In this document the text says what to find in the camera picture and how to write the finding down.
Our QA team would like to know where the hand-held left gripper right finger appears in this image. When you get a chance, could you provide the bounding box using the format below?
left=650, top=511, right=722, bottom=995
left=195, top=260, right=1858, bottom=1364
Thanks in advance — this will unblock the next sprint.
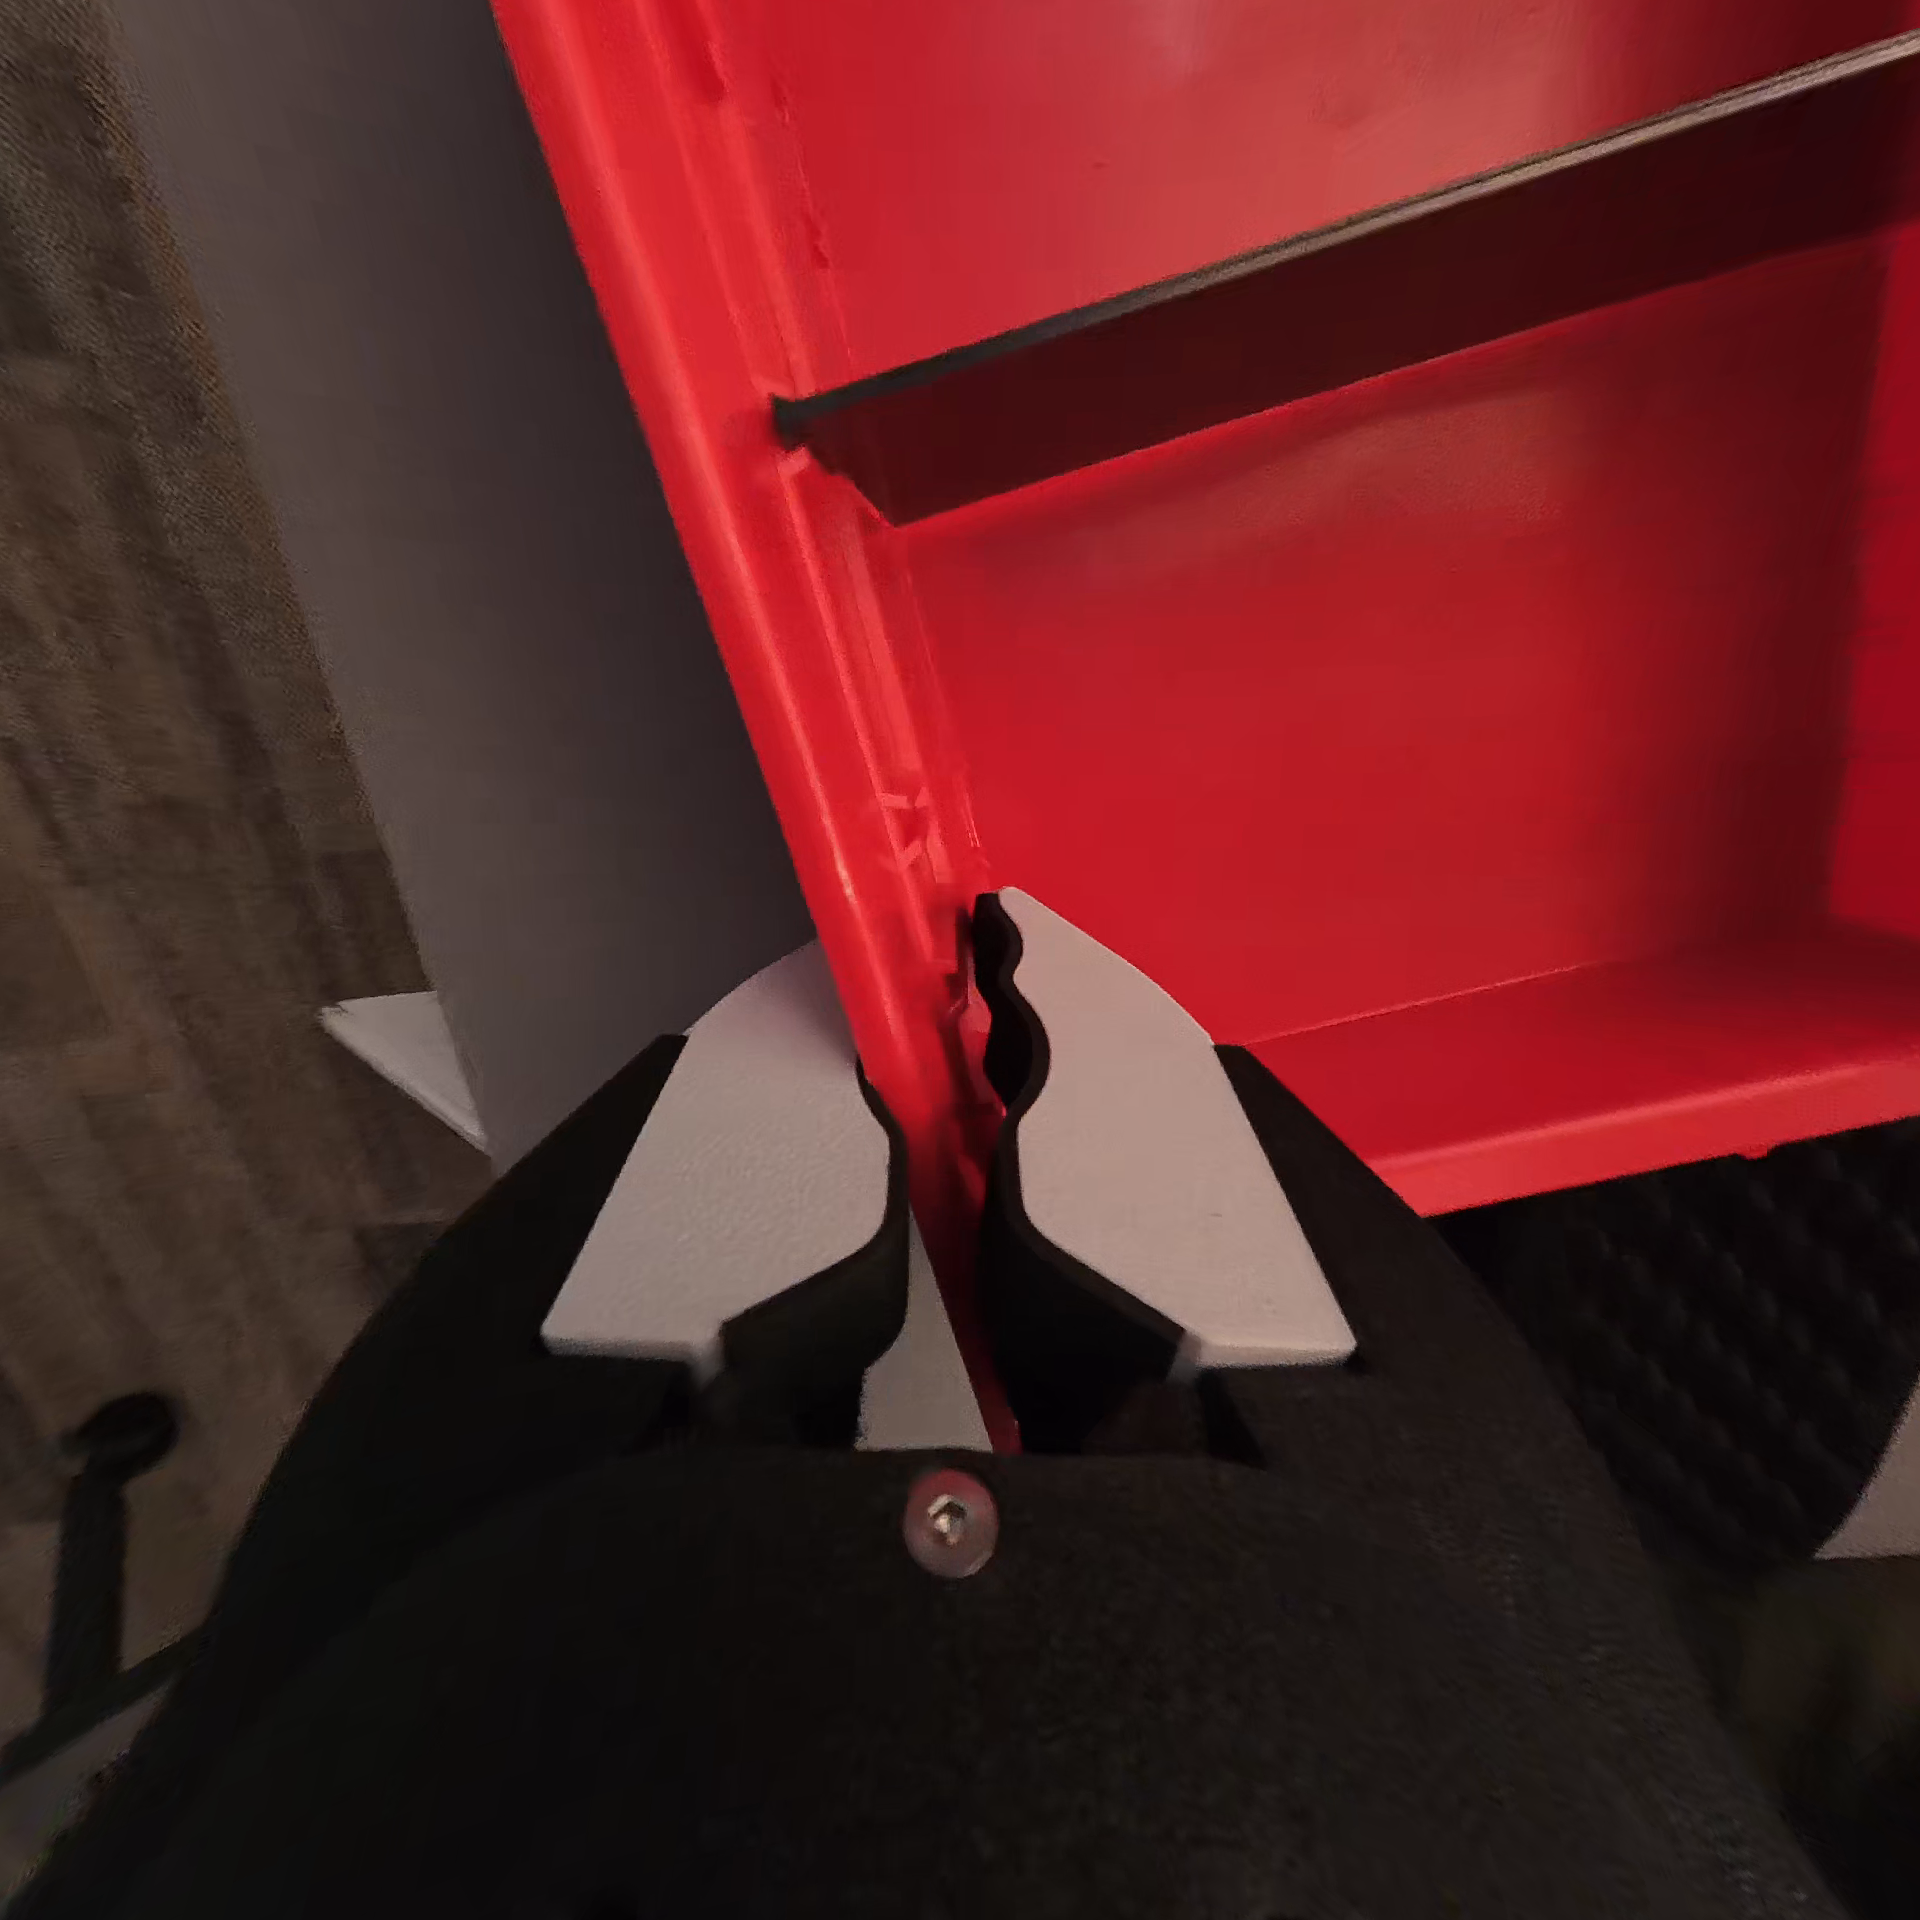
left=972, top=885, right=1364, bottom=1374

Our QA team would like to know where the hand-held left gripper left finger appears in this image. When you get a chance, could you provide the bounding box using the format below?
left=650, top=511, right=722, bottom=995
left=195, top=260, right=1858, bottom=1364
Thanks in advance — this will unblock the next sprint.
left=538, top=941, right=915, bottom=1364

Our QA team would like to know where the red plastic bin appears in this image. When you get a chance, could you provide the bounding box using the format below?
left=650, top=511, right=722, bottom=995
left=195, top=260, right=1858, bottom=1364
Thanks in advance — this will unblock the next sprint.
left=486, top=0, right=1920, bottom=1448

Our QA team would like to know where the dark ribbed object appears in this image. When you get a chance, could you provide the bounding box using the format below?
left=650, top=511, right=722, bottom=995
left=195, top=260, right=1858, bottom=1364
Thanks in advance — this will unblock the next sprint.
left=1440, top=1117, right=1920, bottom=1577

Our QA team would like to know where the black chair base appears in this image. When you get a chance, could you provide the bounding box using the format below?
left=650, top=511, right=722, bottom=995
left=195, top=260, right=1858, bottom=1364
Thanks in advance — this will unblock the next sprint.
left=0, top=1392, right=204, bottom=1788

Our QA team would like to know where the black bin divider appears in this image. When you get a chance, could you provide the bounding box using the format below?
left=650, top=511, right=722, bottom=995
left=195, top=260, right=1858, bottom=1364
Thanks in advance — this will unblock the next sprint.
left=773, top=30, right=1920, bottom=527

